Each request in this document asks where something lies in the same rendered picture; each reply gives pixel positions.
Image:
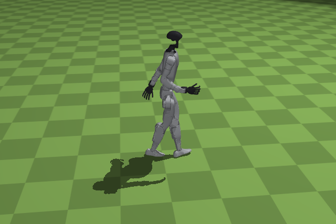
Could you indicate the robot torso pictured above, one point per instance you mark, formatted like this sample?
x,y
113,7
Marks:
x,y
164,90

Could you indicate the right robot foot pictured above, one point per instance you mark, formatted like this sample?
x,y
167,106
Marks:
x,y
156,153

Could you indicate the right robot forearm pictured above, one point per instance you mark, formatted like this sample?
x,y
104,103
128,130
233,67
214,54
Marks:
x,y
172,86

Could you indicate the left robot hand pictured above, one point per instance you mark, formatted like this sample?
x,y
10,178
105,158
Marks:
x,y
148,91

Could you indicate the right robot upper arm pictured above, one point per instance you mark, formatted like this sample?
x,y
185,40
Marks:
x,y
170,61

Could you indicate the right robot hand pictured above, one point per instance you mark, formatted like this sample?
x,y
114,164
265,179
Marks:
x,y
192,89

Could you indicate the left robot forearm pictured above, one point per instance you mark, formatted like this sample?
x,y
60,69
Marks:
x,y
157,74

